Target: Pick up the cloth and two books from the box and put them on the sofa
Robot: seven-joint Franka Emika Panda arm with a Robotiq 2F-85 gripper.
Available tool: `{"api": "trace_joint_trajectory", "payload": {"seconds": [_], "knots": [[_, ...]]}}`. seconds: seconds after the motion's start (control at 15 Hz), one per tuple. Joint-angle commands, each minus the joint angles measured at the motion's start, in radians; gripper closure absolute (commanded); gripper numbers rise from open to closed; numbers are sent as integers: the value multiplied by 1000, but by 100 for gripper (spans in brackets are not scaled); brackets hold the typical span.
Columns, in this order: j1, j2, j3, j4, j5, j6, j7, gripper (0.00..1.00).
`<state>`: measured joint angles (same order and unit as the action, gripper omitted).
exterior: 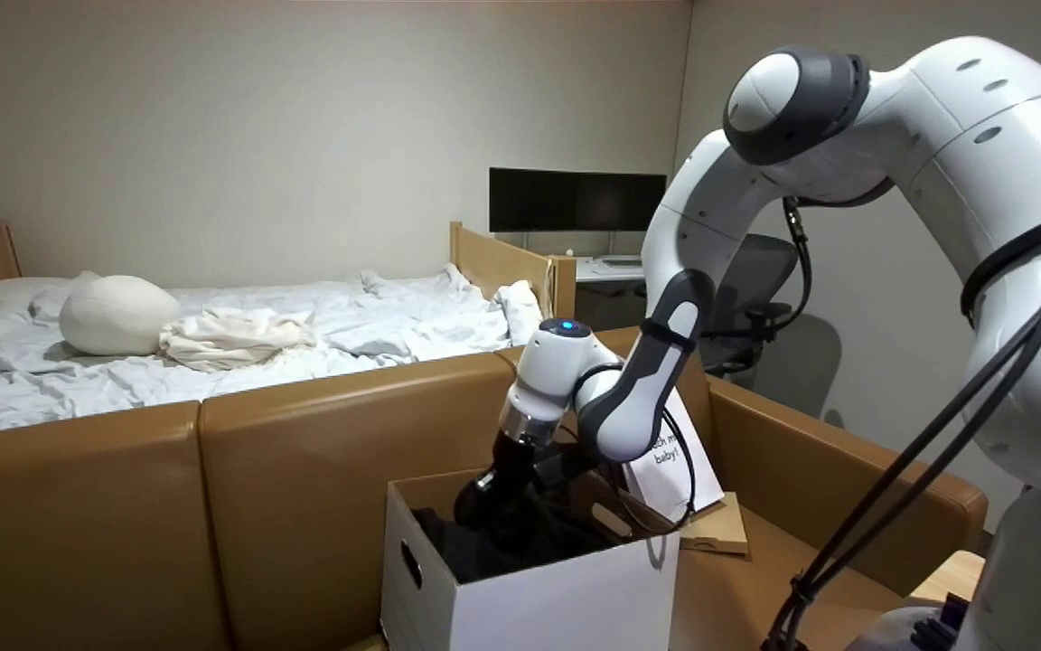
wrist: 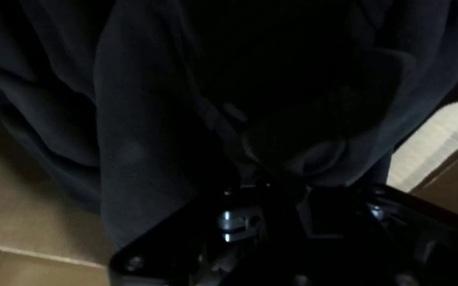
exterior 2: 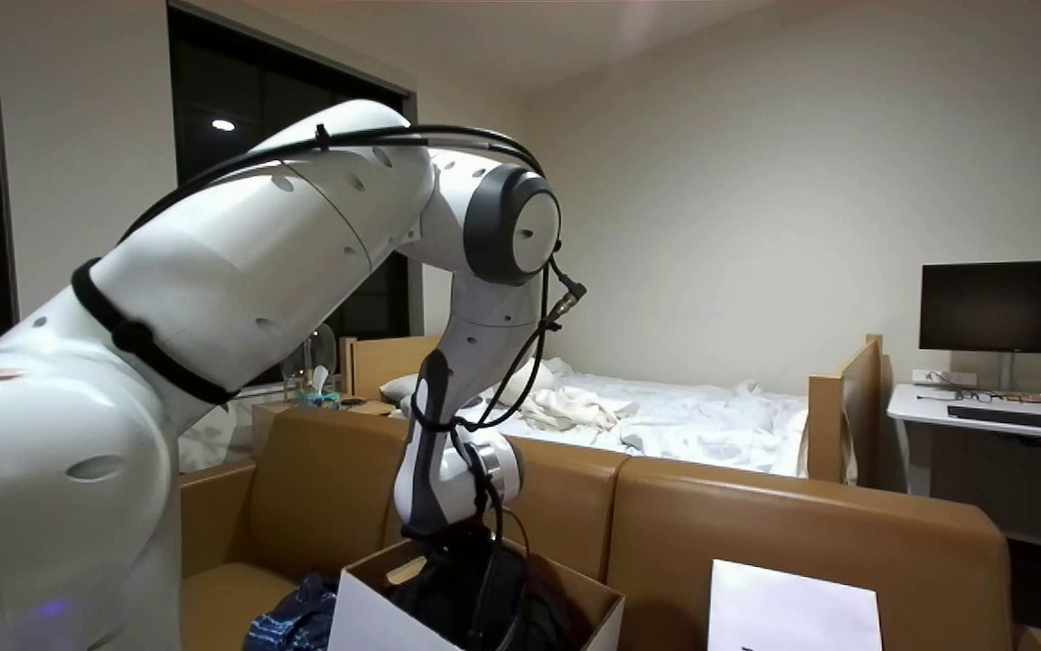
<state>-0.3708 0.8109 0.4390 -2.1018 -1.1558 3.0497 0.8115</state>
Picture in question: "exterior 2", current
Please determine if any white cardboard box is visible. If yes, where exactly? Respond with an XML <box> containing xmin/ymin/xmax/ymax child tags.
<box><xmin>324</xmin><ymin>536</ymin><xmax>630</xmax><ymax>651</ymax></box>

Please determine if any wooden bed with white bedding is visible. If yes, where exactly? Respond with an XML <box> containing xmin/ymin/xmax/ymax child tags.
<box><xmin>341</xmin><ymin>329</ymin><xmax>898</xmax><ymax>487</ymax></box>

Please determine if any tan leather sofa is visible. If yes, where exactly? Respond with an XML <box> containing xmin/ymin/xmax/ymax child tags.
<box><xmin>177</xmin><ymin>409</ymin><xmax>1041</xmax><ymax>651</ymax></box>

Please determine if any black keyboard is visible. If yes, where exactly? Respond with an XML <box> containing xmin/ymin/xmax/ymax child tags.
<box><xmin>945</xmin><ymin>401</ymin><xmax>1041</xmax><ymax>430</ymax></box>

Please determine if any blue patterned cloth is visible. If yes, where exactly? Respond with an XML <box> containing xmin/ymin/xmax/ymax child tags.
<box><xmin>241</xmin><ymin>574</ymin><xmax>341</xmax><ymax>651</ymax></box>

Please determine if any white desk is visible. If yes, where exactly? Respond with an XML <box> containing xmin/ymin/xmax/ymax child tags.
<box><xmin>886</xmin><ymin>380</ymin><xmax>1041</xmax><ymax>562</ymax></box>

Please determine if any flat white pillow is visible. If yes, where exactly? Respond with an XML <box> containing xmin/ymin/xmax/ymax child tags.
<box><xmin>376</xmin><ymin>368</ymin><xmax>424</xmax><ymax>409</ymax></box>

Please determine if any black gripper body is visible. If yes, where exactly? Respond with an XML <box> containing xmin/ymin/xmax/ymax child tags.
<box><xmin>405</xmin><ymin>519</ymin><xmax>506</xmax><ymax>608</ymax></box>

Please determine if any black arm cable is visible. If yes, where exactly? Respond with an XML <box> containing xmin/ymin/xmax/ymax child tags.
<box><xmin>121</xmin><ymin>121</ymin><xmax>594</xmax><ymax>651</ymax></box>

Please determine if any black computer monitor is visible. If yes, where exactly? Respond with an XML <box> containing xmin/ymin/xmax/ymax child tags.
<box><xmin>915</xmin><ymin>257</ymin><xmax>1041</xmax><ymax>391</ymax></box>

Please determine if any white paper sheet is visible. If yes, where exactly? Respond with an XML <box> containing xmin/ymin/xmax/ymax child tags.
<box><xmin>706</xmin><ymin>554</ymin><xmax>886</xmax><ymax>651</ymax></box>

